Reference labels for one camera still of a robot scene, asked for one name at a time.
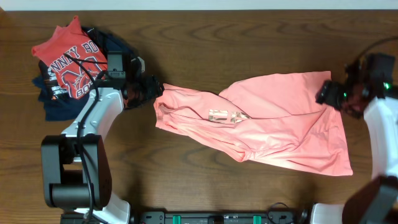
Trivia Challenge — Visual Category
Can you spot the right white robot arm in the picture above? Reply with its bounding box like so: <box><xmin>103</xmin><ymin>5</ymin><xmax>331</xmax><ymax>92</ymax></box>
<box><xmin>309</xmin><ymin>72</ymin><xmax>397</xmax><ymax>224</ymax></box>

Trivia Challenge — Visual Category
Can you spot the navy blue folded shirt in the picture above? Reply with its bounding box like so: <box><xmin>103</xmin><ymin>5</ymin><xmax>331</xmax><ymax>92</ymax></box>
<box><xmin>32</xmin><ymin>27</ymin><xmax>134</xmax><ymax>121</ymax></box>

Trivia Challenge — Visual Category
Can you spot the black folded printed shirt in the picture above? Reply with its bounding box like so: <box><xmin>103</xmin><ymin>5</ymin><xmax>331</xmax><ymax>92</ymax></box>
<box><xmin>39</xmin><ymin>61</ymin><xmax>69</xmax><ymax>100</ymax></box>

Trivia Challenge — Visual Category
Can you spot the red folded Boyd t-shirt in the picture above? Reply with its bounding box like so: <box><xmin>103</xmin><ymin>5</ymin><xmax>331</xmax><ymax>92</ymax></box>
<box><xmin>32</xmin><ymin>16</ymin><xmax>108</xmax><ymax>99</ymax></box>

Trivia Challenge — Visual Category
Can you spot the pink t-shirt with gold print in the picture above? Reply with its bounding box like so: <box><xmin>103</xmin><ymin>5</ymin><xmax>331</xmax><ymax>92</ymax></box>
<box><xmin>154</xmin><ymin>71</ymin><xmax>353</xmax><ymax>176</ymax></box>

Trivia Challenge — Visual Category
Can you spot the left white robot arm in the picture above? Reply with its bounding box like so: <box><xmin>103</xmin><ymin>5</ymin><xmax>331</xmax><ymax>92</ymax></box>
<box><xmin>41</xmin><ymin>76</ymin><xmax>164</xmax><ymax>223</ymax></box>

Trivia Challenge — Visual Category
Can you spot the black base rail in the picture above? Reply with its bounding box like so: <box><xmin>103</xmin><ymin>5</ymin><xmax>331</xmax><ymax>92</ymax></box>
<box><xmin>134</xmin><ymin>208</ymin><xmax>309</xmax><ymax>224</ymax></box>

